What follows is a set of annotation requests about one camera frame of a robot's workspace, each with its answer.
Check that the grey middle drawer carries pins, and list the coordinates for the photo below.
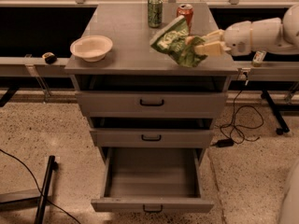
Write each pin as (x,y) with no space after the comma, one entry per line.
(117,137)

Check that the green soda can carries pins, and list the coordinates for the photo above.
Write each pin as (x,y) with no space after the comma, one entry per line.
(155,11)

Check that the grey top drawer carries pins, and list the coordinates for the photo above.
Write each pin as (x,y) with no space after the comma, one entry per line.
(137,104)

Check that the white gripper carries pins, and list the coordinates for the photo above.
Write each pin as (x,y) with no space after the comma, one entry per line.
(238,38)

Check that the black caster leg right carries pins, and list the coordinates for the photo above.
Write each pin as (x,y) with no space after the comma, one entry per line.
(283,127)

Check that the grey bottom drawer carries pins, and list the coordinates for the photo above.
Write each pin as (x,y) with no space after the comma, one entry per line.
(152,180)

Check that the white wall outlet plug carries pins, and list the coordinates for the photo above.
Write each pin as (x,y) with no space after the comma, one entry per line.
(243,74)

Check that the black metal floor stand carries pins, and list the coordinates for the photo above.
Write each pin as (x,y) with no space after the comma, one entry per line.
(38,198)

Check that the white paper bowl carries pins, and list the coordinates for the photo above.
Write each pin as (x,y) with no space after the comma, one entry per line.
(91,48)

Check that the grey drawer cabinet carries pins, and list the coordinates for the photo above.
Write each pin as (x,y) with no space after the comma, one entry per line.
(132,65)

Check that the black power adapter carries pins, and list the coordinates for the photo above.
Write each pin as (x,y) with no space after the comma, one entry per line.
(224,143)

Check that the small black yellow object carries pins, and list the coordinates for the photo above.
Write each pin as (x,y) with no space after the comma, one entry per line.
(49,57)

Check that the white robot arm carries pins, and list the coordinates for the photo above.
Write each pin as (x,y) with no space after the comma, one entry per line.
(276,36)

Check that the clear plastic bottle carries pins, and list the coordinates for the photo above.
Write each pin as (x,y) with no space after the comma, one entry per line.
(258,58)

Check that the grey drawer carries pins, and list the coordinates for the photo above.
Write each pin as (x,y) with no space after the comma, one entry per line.
(152,180)
(117,137)
(137,104)

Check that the orange soda can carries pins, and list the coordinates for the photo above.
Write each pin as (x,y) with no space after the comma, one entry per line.
(185,13)

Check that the green jalapeno chip bag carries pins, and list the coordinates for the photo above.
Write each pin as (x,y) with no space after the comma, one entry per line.
(174,41)

